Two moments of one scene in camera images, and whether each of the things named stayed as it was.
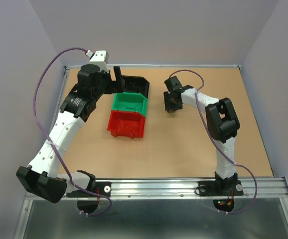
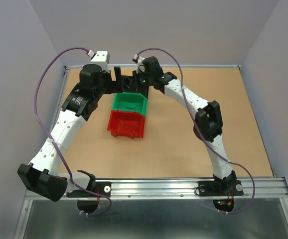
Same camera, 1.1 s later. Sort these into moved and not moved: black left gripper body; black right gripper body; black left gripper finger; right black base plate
Moved: black right gripper body
Not moved: right black base plate; black left gripper finger; black left gripper body
